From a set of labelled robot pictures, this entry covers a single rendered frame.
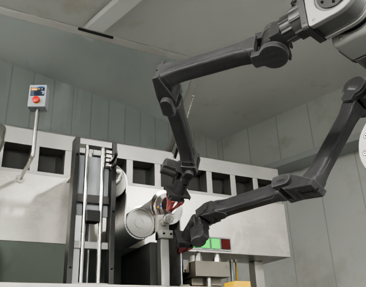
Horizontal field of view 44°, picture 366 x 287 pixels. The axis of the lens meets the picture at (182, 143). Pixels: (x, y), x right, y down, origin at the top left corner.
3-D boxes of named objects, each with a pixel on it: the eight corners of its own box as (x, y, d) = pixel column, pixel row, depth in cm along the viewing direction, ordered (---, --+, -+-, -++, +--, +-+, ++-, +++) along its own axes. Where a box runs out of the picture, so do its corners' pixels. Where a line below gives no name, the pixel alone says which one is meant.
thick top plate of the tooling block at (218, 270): (196, 275, 179) (194, 260, 182) (155, 287, 212) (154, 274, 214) (230, 277, 186) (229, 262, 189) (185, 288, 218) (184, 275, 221)
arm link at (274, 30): (283, 28, 112) (286, 15, 115) (251, 47, 119) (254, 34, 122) (305, 52, 116) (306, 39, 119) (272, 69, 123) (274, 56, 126)
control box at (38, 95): (25, 104, 179) (28, 82, 183) (30, 112, 185) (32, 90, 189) (44, 104, 179) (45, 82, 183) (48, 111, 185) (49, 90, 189)
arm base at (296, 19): (307, 26, 105) (300, -14, 110) (278, 42, 111) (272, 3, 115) (327, 41, 111) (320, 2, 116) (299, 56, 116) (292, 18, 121)
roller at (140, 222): (126, 236, 176) (126, 206, 181) (105, 248, 197) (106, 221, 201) (155, 238, 181) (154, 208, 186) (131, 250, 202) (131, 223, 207)
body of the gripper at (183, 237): (199, 247, 183) (206, 234, 179) (176, 245, 178) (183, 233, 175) (194, 234, 187) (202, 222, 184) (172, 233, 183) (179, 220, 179)
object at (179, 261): (180, 265, 183) (179, 219, 190) (156, 273, 202) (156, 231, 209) (181, 265, 183) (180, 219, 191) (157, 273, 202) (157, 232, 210)
